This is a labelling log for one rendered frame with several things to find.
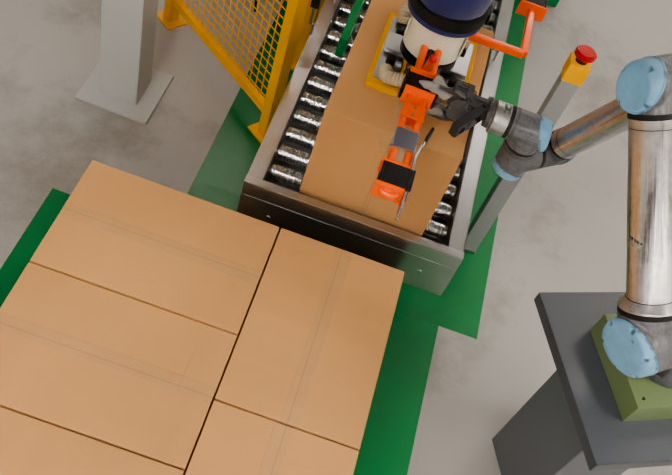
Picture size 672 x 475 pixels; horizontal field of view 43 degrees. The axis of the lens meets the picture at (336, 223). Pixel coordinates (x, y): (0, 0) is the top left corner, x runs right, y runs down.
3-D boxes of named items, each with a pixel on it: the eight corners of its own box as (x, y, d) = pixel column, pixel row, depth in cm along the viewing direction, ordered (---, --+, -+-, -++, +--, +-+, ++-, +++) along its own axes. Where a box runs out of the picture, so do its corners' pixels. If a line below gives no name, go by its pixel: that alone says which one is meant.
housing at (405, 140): (391, 136, 220) (396, 124, 216) (416, 145, 220) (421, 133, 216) (385, 155, 215) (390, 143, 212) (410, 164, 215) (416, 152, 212)
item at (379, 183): (377, 169, 211) (382, 156, 207) (405, 179, 211) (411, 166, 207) (369, 193, 206) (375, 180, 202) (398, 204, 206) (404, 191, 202)
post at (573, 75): (461, 236, 345) (571, 50, 268) (477, 241, 345) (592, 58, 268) (458, 248, 341) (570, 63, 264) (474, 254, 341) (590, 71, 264)
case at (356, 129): (346, 78, 303) (376, -13, 272) (452, 117, 304) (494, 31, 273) (296, 198, 265) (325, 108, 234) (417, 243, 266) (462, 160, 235)
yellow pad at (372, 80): (388, 16, 265) (392, 3, 261) (418, 27, 265) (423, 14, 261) (363, 85, 244) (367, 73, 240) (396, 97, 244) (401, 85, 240)
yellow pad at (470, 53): (446, 37, 265) (451, 24, 262) (476, 47, 266) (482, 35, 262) (426, 108, 244) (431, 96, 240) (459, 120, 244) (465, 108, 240)
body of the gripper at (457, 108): (446, 97, 235) (487, 112, 235) (440, 118, 229) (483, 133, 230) (455, 77, 229) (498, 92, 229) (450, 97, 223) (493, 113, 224)
